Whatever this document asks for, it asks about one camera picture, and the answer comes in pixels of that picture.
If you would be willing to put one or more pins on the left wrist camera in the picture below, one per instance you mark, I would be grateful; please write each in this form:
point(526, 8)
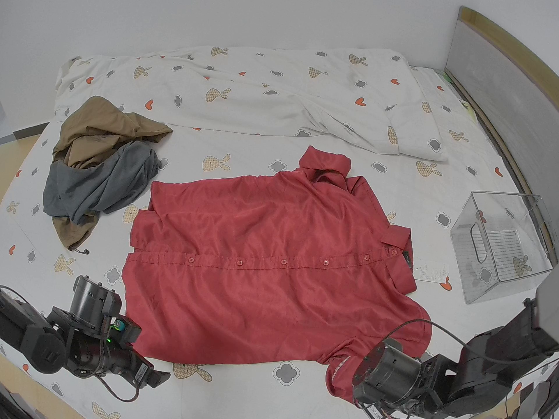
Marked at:
point(129, 330)

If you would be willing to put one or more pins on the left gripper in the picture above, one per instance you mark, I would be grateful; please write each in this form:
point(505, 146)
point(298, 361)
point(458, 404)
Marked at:
point(126, 365)

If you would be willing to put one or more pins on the white printed quilt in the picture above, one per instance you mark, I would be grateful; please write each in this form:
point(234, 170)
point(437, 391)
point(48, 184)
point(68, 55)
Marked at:
point(262, 90)

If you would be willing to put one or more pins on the grey garment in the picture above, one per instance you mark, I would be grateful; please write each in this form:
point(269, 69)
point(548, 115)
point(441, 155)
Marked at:
point(96, 181)

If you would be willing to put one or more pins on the red shirt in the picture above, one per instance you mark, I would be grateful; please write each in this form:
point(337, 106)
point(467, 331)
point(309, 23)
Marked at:
point(262, 277)

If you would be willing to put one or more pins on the bed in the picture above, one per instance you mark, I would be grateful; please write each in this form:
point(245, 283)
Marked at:
point(436, 181)

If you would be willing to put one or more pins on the brown garment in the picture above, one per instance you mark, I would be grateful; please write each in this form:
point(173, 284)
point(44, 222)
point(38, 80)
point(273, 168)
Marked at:
point(96, 120)

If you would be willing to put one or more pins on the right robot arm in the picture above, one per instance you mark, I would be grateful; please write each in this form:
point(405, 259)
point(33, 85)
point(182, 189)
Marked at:
point(480, 365)

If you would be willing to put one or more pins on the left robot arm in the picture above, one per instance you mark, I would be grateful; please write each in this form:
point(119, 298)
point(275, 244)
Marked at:
point(39, 343)

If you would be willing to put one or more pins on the clear plastic box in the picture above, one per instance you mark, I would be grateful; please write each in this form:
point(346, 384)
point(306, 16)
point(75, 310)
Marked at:
point(502, 242)

